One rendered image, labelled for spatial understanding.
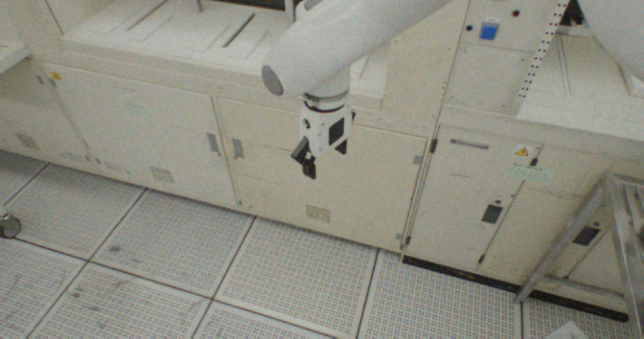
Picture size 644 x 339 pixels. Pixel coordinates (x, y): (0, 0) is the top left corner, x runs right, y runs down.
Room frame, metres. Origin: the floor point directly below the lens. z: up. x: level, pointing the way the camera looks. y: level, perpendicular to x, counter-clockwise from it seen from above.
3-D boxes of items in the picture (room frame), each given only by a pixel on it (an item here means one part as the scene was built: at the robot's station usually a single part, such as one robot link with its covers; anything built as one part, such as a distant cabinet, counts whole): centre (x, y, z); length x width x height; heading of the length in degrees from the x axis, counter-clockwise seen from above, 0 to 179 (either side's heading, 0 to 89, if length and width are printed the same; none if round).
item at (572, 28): (1.41, -0.84, 0.89); 0.22 x 0.21 x 0.04; 163
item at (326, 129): (0.57, 0.00, 1.12); 0.10 x 0.07 x 0.11; 138
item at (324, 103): (0.56, 0.00, 1.18); 0.09 x 0.08 x 0.03; 138
